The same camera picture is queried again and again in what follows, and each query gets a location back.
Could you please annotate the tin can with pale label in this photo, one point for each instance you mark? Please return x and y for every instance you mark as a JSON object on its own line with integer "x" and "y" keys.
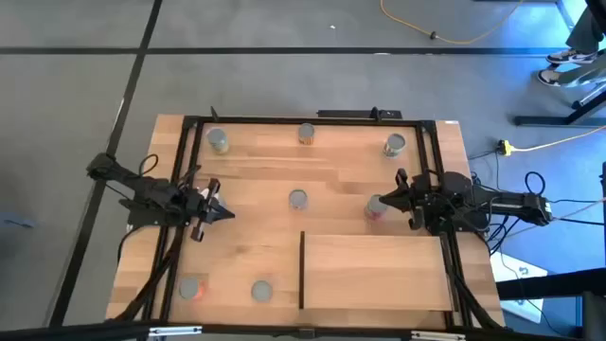
{"x": 262, "y": 291}

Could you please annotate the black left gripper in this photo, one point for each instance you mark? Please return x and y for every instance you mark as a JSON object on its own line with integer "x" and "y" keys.
{"x": 191, "y": 206}

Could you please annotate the person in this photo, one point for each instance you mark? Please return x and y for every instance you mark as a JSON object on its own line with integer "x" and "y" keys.
{"x": 570, "y": 57}

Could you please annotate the black gantry beam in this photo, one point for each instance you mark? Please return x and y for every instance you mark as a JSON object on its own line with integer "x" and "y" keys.
{"x": 71, "y": 331}

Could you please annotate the can with orange checked label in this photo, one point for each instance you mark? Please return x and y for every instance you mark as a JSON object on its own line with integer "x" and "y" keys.
{"x": 306, "y": 130}

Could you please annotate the black metal stand base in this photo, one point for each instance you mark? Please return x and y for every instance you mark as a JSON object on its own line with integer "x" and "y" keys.
{"x": 544, "y": 121}

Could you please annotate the can with blue yellow label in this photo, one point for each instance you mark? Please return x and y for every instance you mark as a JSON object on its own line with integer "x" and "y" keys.
{"x": 217, "y": 137}

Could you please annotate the silver metal bracket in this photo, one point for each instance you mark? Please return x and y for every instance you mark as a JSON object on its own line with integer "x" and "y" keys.
{"x": 438, "y": 336}
{"x": 175, "y": 331}

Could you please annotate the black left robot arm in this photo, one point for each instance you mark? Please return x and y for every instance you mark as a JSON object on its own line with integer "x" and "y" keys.
{"x": 151, "y": 192}

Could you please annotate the black metal bar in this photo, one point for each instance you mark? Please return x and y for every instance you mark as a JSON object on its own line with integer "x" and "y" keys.
{"x": 558, "y": 283}

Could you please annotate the blue tape scrap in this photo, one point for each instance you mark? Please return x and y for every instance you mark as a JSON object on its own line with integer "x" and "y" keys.
{"x": 19, "y": 221}

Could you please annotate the white printed card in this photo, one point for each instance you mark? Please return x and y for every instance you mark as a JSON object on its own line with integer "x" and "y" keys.
{"x": 516, "y": 272}

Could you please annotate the wooden shelf with black frame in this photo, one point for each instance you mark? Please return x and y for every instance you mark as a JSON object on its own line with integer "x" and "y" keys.
{"x": 374, "y": 272}

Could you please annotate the black flat bar mount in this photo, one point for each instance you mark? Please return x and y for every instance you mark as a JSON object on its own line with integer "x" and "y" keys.
{"x": 350, "y": 114}

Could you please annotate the yellow power plug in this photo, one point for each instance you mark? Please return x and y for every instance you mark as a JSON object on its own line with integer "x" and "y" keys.
{"x": 505, "y": 148}

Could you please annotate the black frame clamp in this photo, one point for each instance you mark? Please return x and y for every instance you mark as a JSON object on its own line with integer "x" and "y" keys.
{"x": 376, "y": 113}
{"x": 214, "y": 114}

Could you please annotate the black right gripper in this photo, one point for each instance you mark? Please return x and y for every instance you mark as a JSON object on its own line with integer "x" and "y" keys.
{"x": 423, "y": 201}

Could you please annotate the can with yellow red label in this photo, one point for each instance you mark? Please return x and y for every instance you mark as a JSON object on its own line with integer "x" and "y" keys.
{"x": 189, "y": 288}

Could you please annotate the black aluminium table frame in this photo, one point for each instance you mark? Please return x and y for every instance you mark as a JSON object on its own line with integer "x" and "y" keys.
{"x": 308, "y": 121}

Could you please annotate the can with vegetable picture label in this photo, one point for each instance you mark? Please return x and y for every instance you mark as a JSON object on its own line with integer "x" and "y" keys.
{"x": 395, "y": 142}

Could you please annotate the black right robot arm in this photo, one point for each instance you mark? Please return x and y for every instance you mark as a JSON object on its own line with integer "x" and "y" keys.
{"x": 502, "y": 201}

